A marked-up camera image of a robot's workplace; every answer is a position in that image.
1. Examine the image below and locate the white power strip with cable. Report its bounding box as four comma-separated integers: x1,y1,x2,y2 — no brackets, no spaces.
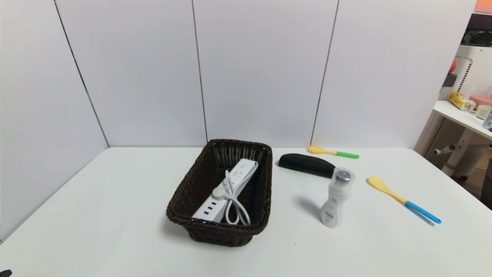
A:
191,159,259,226

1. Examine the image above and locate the brown wicker basket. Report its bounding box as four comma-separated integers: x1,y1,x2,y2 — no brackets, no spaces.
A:
166,139,274,247

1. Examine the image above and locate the black glasses case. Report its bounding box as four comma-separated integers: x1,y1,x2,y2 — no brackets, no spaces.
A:
278,153,336,179

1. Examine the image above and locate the white bottle clear cap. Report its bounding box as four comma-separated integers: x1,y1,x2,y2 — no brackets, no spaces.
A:
320,167,355,229

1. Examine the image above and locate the white side table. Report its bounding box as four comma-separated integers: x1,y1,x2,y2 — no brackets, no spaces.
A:
433,101,492,178

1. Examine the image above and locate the yellow box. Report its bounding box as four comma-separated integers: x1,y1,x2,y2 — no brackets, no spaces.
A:
449,92,476,112

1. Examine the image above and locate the pink bowl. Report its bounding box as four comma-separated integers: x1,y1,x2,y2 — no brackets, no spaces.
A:
470,94,492,110

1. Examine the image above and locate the white pegboard panel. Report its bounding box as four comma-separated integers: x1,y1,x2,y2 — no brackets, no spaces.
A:
440,44,492,101

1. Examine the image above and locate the yellow fork spatula green handle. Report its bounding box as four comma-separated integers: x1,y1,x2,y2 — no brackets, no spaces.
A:
307,144,360,159

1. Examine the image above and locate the yellow spoon blue handle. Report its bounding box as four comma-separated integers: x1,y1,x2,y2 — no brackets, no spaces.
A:
368,176,442,226

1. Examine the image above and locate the grey table crank handle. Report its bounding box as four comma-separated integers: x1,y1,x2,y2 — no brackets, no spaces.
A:
433,144,456,156

